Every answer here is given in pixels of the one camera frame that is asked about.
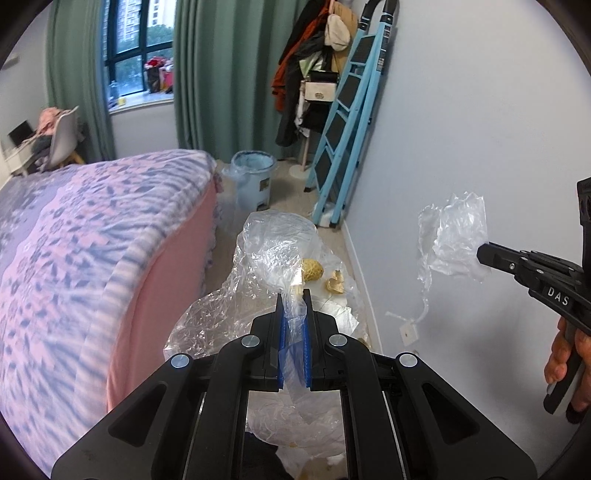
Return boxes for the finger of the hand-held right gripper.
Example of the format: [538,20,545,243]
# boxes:
[477,241,579,283]

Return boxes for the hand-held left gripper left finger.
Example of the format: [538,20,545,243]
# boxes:
[51,293,284,480]

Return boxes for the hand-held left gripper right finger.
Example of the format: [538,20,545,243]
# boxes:
[302,293,539,480]

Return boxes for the clear plastic wrap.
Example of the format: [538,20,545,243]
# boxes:
[418,191,491,291]

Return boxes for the large clear plastic bag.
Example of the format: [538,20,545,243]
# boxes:
[163,210,371,480]

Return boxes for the light blue trash bin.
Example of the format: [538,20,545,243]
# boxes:
[230,150,279,214]
[221,150,280,217]

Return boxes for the person's right hand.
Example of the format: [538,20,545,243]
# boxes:
[544,318,591,412]

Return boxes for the white paper tissue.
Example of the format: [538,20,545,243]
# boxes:
[308,285,362,335]

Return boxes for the yellow fruit peel piece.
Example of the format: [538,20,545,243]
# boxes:
[301,258,327,282]
[325,270,348,295]

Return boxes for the pink bed sheet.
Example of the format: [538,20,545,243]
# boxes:
[105,184,221,412]

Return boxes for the white round stand base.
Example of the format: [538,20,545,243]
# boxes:
[288,159,318,184]

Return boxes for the blue step ladder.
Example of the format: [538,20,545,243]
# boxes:
[304,0,400,230]

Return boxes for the bed with floral cover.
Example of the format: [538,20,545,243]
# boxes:
[0,150,219,468]

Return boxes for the white handbag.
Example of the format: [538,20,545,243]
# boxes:
[304,80,339,104]

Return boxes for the orange jacket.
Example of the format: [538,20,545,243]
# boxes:
[270,54,290,112]

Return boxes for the wide green curtain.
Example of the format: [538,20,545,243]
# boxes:
[172,0,320,163]

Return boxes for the beige hat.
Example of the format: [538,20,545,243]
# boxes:
[323,13,359,52]

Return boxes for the dark coat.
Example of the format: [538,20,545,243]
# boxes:
[275,0,334,149]

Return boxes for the red pink bags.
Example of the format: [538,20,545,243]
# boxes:
[144,55,176,94]

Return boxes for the white chair wooden legs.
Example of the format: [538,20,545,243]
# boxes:
[47,105,87,168]

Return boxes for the dark grey clothing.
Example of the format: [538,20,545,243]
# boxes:
[29,133,57,168]

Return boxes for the pink clothing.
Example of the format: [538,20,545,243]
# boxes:
[38,107,68,136]

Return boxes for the white desk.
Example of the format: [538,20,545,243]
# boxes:
[0,137,43,178]

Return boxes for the laptop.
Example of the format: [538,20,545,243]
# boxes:
[8,120,36,149]

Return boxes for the dark framed window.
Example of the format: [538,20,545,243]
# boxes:
[100,0,177,110]

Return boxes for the narrow green curtain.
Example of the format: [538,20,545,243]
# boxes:
[45,0,116,163]

